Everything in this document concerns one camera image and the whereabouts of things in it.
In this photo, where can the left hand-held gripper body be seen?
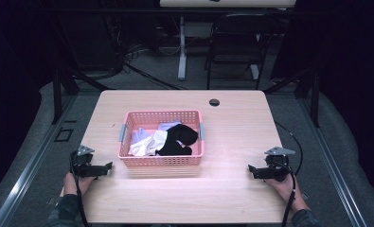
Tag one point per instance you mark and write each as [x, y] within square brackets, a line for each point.
[84, 164]

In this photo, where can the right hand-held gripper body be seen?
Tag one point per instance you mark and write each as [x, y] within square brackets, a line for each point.
[277, 165]

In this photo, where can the person's right hand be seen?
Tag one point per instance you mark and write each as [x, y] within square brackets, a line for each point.
[282, 188]

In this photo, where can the person's left hand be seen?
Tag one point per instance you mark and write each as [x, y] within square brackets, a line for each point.
[71, 184]

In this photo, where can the light blue sock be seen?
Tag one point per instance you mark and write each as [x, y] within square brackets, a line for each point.
[139, 135]

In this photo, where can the white sock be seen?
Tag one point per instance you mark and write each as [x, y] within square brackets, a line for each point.
[150, 144]

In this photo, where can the pink plastic basket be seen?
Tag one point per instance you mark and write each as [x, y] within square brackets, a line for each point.
[162, 161]

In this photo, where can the black sock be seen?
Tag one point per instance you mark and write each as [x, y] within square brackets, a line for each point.
[178, 138]

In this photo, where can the black metal stand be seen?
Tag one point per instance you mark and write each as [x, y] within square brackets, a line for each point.
[63, 85]
[311, 94]

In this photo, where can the black folding chair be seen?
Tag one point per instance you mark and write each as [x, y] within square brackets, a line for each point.
[238, 47]

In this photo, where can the white desk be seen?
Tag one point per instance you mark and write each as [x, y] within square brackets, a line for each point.
[206, 3]

